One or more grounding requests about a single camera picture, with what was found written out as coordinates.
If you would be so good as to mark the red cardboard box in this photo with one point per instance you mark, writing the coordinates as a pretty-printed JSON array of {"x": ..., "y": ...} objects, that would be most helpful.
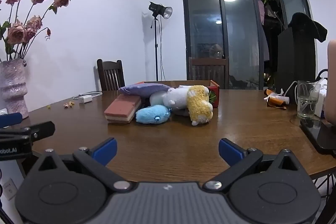
[{"x": 214, "y": 98}]

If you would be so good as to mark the black coat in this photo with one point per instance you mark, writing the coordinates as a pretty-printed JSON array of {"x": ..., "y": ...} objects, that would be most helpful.
[{"x": 307, "y": 26}]

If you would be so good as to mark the bunch of dried pink roses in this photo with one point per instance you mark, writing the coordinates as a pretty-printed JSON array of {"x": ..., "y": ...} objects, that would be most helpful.
[{"x": 15, "y": 32}]

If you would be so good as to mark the fallen dried petals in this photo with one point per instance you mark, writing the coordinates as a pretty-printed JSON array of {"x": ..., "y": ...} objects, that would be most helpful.
[{"x": 68, "y": 104}]

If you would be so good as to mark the yellow plush toy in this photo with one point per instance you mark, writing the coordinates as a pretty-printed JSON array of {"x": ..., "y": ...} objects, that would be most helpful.
[{"x": 198, "y": 106}]

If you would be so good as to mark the dark wooden slatted chair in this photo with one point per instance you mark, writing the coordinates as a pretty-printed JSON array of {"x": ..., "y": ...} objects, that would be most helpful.
[
  {"x": 207, "y": 71},
  {"x": 110, "y": 77}
]

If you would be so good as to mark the pink layered sponge block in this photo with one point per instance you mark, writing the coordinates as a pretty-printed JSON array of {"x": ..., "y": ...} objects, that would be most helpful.
[{"x": 120, "y": 108}]

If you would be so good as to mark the hanging clothes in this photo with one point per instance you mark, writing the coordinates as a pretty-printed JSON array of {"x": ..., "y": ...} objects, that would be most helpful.
[{"x": 263, "y": 37}]

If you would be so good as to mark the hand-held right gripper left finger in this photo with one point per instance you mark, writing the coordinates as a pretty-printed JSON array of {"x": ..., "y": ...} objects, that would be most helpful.
[{"x": 105, "y": 151}]

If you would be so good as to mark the white wall socket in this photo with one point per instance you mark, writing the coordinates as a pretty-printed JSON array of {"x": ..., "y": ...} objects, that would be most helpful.
[{"x": 10, "y": 188}]

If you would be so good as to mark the clear glass cup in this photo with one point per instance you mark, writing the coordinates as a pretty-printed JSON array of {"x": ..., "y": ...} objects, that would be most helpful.
[{"x": 307, "y": 108}]

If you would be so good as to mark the black framed sliding glass door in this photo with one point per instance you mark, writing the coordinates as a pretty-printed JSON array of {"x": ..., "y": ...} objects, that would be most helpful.
[{"x": 236, "y": 43}]

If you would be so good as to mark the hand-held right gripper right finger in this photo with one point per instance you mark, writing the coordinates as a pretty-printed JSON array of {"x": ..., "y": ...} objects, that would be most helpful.
[{"x": 231, "y": 151}]

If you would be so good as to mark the studio light on stand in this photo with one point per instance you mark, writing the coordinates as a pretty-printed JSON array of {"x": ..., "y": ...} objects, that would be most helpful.
[{"x": 157, "y": 7}]

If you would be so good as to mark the pale pink object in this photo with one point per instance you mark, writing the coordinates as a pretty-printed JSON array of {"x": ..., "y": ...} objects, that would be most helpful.
[{"x": 332, "y": 77}]

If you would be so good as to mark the black metal frame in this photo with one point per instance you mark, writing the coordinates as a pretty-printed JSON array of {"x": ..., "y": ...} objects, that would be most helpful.
[{"x": 326, "y": 184}]

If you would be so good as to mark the white plastic container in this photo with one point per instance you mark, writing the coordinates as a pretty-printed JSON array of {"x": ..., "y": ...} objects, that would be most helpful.
[{"x": 321, "y": 98}]

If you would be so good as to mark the black phone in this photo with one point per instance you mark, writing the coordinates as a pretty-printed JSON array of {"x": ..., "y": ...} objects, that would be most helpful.
[{"x": 323, "y": 137}]

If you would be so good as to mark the blue plush toy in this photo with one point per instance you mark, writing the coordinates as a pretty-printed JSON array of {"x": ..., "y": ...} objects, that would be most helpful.
[{"x": 151, "y": 113}]

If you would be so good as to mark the white plush toy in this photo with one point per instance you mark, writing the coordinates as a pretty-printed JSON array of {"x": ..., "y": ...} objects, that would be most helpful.
[{"x": 176, "y": 99}]

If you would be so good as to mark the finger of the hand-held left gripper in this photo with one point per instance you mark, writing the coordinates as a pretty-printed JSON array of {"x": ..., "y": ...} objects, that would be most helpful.
[
  {"x": 10, "y": 120},
  {"x": 42, "y": 130}
]

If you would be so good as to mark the purple knit cloth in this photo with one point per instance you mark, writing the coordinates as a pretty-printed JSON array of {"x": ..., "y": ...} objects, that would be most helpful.
[{"x": 141, "y": 88}]

